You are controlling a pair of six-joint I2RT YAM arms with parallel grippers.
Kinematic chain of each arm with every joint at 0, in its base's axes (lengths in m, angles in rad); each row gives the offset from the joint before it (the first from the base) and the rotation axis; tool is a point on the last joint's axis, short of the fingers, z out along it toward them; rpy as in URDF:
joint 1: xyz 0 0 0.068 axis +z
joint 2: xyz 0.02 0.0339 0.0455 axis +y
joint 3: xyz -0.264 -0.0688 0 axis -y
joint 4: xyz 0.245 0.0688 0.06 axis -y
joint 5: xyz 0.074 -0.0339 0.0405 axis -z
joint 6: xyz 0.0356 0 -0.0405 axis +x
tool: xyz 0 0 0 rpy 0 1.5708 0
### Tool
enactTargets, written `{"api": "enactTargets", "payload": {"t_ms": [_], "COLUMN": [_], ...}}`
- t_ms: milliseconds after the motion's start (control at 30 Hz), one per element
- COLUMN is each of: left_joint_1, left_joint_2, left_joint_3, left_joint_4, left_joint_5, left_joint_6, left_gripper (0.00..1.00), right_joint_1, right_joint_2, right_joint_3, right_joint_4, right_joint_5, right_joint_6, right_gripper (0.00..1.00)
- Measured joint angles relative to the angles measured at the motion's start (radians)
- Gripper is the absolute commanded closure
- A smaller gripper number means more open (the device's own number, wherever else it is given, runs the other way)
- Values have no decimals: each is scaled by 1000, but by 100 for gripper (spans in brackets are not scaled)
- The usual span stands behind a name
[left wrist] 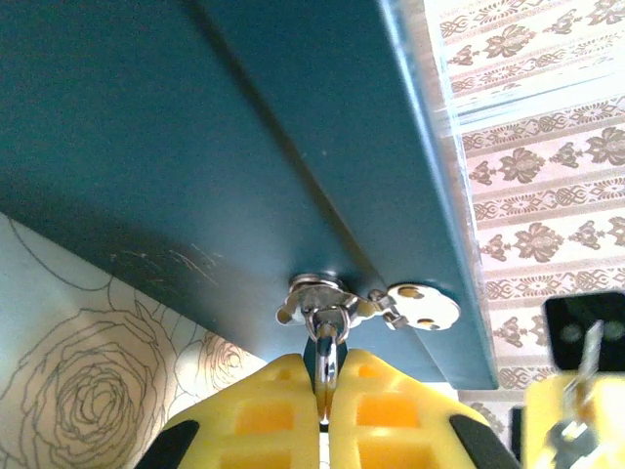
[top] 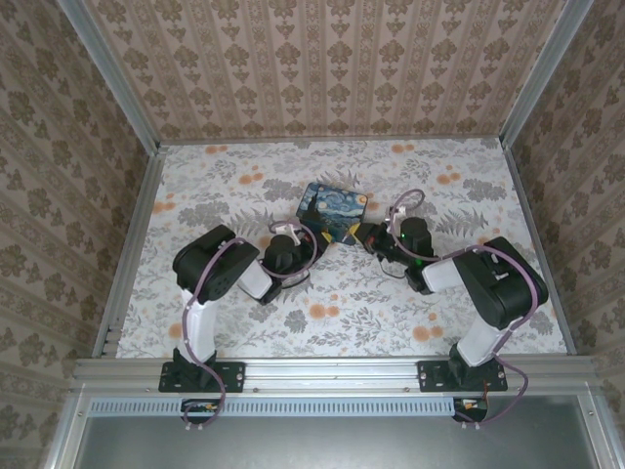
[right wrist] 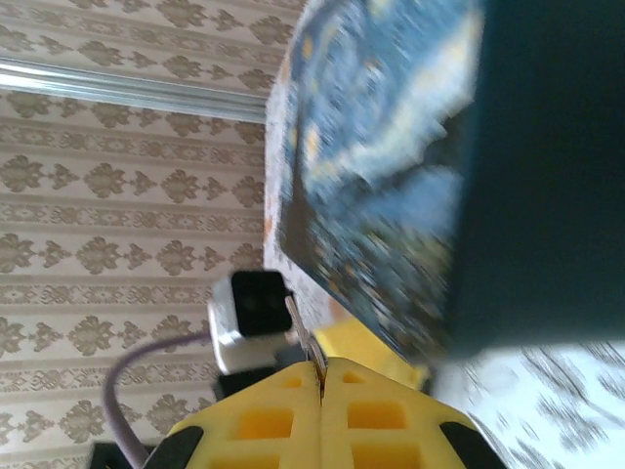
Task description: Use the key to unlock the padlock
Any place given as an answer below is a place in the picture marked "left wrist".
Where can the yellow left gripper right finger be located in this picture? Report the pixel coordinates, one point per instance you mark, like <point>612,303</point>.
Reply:
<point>390,425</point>

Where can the silver metal hasp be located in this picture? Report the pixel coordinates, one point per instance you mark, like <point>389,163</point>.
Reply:
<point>425,308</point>

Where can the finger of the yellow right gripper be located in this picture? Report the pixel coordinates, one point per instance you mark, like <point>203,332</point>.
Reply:
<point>542,415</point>
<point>610,415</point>

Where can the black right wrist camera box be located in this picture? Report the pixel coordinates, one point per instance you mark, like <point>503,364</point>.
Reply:
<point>561,352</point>

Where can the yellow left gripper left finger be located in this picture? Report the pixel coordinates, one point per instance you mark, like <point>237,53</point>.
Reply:
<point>263,420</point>

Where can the teal cabinet door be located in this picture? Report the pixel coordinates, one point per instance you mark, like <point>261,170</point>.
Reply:
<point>195,122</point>

